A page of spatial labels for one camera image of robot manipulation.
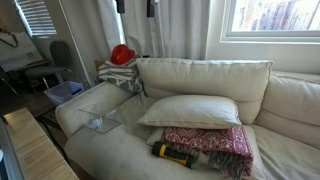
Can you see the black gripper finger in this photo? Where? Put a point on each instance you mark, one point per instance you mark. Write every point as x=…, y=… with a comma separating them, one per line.
x=120, y=5
x=150, y=8

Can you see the white pillow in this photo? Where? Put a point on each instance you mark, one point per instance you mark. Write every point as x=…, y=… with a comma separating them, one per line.
x=193, y=111

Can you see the cream couch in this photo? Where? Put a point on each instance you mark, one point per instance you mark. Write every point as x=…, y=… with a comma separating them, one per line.
x=113, y=156

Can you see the white curtain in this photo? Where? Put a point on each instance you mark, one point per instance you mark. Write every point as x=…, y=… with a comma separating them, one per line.
x=180, y=30

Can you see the grey white patterned fabric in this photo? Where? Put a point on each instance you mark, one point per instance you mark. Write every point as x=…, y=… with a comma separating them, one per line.
x=121, y=76

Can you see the grey chair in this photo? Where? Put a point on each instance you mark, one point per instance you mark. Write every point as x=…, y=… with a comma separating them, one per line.
x=58, y=61

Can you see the white window blinds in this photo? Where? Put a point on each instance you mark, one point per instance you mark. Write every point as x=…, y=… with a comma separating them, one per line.
x=36, y=16

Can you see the wide cream back cushion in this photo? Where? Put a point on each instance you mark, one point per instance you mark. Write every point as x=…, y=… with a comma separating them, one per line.
x=206, y=76

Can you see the lavender plastic bin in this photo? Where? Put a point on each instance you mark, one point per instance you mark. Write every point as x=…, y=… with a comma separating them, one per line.
x=63, y=91

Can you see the white paper bag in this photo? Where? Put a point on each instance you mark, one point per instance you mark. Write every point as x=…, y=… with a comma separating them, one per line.
x=18, y=51

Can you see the clear acrylic box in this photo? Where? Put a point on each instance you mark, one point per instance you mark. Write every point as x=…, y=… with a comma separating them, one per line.
x=100, y=116

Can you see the small white ball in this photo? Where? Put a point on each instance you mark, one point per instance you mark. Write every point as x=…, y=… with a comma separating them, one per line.
x=96, y=123

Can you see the white framed window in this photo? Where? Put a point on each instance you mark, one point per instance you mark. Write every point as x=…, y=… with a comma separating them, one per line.
x=273, y=20

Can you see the black yellow flashlight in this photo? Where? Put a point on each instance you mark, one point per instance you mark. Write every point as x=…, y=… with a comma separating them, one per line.
x=170, y=154

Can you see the red white patterned blanket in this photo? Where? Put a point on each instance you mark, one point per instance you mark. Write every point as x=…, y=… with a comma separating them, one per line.
x=213, y=141

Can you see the light wooden table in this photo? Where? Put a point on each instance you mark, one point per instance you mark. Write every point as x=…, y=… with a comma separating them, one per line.
x=36, y=150

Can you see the aluminium rail frame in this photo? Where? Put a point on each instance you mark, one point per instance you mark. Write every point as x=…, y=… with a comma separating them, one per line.
x=8, y=156

